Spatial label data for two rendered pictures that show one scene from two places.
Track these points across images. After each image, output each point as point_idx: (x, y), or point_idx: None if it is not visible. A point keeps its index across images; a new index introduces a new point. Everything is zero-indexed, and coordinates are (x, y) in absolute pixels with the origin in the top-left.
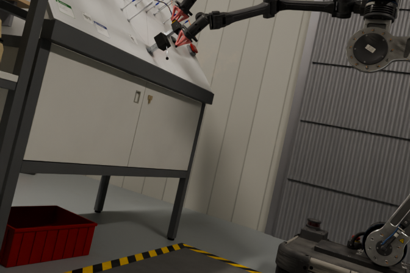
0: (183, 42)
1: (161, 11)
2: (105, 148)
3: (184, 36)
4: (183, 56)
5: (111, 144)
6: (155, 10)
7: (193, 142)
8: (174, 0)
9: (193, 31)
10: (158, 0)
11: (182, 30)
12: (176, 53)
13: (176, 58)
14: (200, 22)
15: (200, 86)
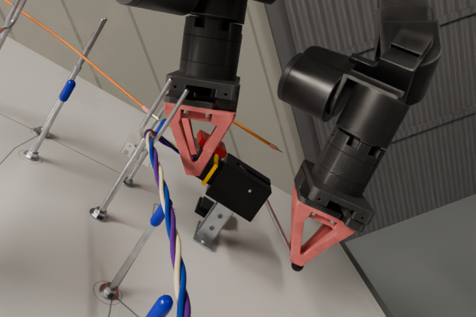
0: (323, 232)
1: (51, 128)
2: None
3: (347, 229)
4: (268, 231)
5: None
6: (58, 170)
7: None
8: (185, 91)
9: (369, 180)
10: (168, 200)
11: (314, 205)
12: (284, 269)
13: (318, 296)
14: (391, 132)
15: (347, 257)
